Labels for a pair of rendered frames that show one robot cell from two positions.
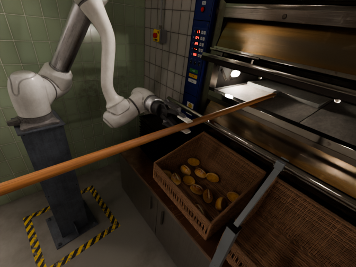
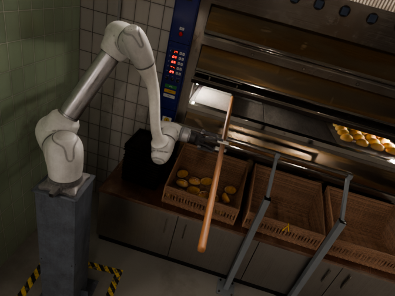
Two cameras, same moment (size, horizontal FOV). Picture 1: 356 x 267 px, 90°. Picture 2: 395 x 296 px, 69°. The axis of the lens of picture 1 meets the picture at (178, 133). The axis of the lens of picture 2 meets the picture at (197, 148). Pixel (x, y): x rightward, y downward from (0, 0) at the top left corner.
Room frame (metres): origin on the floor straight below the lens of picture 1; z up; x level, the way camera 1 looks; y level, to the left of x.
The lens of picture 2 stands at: (-0.32, 1.11, 2.01)
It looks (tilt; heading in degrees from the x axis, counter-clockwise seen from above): 30 degrees down; 317
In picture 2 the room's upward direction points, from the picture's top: 15 degrees clockwise
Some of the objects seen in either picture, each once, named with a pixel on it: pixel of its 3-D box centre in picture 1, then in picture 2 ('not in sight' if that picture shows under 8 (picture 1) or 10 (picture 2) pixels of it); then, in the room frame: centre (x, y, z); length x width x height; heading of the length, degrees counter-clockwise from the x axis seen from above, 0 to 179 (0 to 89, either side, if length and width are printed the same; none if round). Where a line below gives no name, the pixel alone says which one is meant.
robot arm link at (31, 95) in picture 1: (30, 92); (64, 153); (0.88, 0.81, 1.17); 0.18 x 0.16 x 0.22; 2
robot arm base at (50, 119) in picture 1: (32, 117); (63, 180); (0.85, 0.83, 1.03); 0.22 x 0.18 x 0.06; 138
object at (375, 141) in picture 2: not in sight; (360, 130); (0.56, -1.53, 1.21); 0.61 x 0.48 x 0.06; 134
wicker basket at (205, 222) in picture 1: (204, 175); (207, 180); (0.90, -0.22, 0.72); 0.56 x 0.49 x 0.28; 42
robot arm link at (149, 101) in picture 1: (154, 105); (185, 134); (0.86, 0.14, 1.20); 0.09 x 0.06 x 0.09; 135
